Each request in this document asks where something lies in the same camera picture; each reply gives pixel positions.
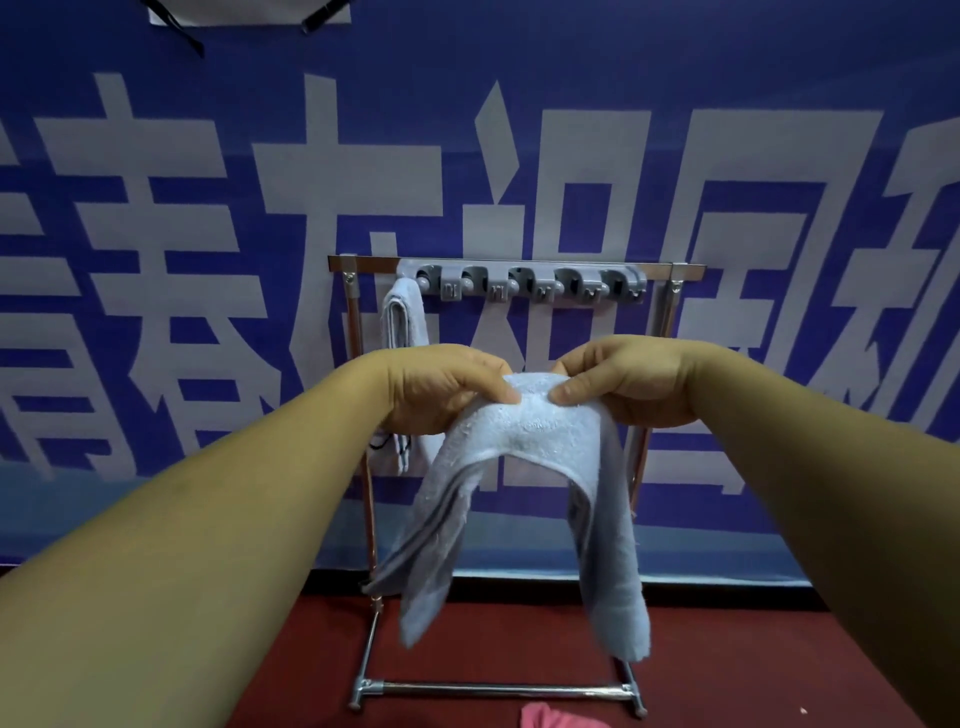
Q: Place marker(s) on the black tape strip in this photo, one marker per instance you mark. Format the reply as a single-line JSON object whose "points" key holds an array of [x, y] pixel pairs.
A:
{"points": [[176, 26], [322, 15]]}

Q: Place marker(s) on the grey plastic clip strip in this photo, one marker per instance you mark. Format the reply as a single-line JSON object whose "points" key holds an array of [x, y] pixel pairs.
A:
{"points": [[532, 274]]}

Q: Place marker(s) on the person's left forearm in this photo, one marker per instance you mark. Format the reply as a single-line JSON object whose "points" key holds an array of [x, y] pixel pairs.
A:
{"points": [[195, 555]]}

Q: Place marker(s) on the person's left hand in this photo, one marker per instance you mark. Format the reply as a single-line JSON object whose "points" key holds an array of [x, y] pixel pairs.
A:
{"points": [[442, 390]]}

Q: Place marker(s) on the person's right hand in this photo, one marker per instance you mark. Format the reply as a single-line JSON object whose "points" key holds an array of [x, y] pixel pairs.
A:
{"points": [[637, 379]]}

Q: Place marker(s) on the metal towel rack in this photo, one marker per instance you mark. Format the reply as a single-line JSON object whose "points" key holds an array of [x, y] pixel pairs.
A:
{"points": [[367, 264]]}

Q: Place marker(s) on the person's right forearm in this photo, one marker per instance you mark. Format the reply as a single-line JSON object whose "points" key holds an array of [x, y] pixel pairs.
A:
{"points": [[840, 510]]}

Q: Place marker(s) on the plain light blue towel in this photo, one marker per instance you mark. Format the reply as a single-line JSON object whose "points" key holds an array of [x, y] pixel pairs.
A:
{"points": [[532, 427]]}

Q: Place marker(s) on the striped light blue towel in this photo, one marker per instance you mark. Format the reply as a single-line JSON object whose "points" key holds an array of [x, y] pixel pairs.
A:
{"points": [[405, 315]]}

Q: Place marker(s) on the pink towel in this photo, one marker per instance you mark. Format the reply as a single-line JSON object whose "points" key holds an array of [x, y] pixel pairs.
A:
{"points": [[559, 718]]}

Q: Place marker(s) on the blue banner with white characters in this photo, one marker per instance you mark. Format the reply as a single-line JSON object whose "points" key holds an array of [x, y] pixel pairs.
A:
{"points": [[675, 67]]}

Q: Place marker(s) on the white paper sign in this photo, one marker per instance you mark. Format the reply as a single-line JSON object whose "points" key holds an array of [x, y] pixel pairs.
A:
{"points": [[247, 11]]}

